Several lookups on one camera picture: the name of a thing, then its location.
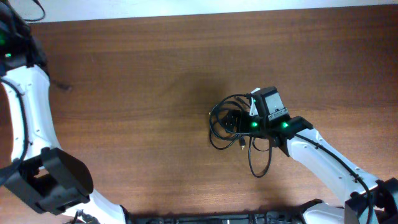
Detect short black USB cable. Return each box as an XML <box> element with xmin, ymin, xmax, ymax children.
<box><xmin>208</xmin><ymin>102</ymin><xmax>247</xmax><ymax>151</ymax></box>

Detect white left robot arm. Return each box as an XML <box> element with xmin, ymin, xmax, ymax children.
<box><xmin>1</xmin><ymin>1</ymin><xmax>133</xmax><ymax>223</ymax></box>

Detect thin black USB cable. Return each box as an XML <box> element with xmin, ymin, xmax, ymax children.
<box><xmin>208</xmin><ymin>94</ymin><xmax>273</xmax><ymax>179</ymax></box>

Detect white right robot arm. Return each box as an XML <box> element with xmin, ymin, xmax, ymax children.
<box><xmin>217</xmin><ymin>86</ymin><xmax>397</xmax><ymax>223</ymax></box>

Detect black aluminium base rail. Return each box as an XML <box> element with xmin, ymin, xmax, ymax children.
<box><xmin>124</xmin><ymin>198</ymin><xmax>346</xmax><ymax>224</ymax></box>

